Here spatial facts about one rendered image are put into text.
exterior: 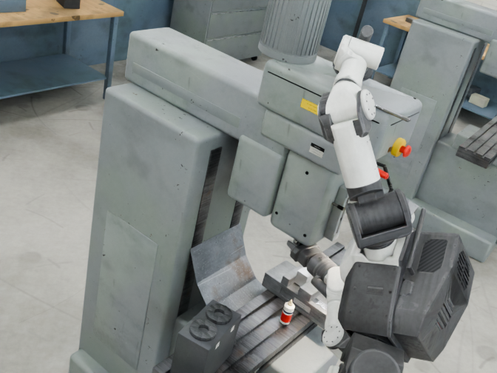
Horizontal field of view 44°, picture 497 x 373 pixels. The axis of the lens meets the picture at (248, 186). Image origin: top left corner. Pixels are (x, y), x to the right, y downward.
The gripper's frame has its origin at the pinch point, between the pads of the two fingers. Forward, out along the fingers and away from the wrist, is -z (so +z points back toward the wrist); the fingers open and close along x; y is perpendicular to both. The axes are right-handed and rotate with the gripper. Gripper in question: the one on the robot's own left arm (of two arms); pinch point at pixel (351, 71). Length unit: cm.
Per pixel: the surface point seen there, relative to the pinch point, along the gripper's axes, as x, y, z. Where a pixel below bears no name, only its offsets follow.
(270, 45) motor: -27.6, 1.9, -2.5
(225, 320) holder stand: -17, -89, -11
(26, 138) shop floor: -232, -48, -293
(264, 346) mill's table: -2, -98, -34
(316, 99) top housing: -8.2, -12.5, 4.7
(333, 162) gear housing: 2.4, -29.4, -0.5
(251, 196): -21, -47, -24
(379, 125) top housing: 11.9, -16.7, 13.8
